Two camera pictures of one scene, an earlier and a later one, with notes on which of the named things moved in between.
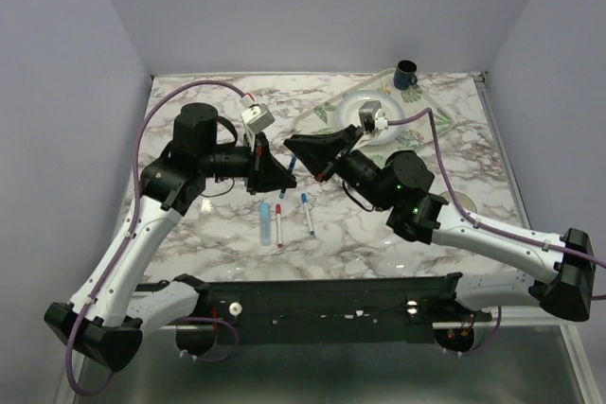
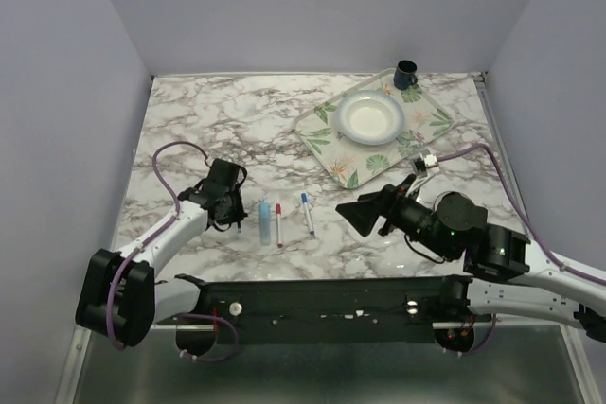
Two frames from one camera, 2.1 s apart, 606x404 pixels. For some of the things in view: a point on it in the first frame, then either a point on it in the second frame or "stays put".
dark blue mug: [404, 75] stays put
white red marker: [278, 225] stays put
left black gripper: [262, 170] -> [239, 214]
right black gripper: [319, 155] -> [363, 215]
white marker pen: [304, 199] stays put
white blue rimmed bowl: [347, 112] stays put
